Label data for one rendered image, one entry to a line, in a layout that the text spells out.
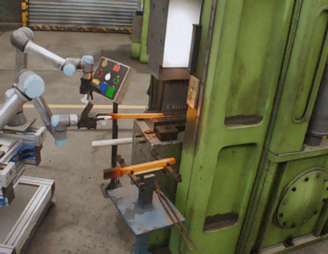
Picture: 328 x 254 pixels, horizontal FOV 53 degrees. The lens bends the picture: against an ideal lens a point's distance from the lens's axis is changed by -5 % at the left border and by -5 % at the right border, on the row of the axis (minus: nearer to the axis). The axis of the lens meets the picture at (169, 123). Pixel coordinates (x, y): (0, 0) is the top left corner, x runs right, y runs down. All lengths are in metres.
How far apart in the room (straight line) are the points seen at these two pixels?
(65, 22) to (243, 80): 8.47
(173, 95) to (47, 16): 7.93
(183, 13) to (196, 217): 1.23
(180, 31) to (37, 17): 8.34
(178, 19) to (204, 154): 0.77
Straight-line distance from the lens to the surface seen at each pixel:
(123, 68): 2.56
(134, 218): 1.87
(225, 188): 2.24
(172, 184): 2.30
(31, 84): 1.88
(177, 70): 2.09
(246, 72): 1.91
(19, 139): 2.54
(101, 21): 10.03
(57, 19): 10.08
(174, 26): 1.96
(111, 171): 1.71
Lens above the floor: 1.91
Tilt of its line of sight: 25 degrees down
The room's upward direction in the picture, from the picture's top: 6 degrees clockwise
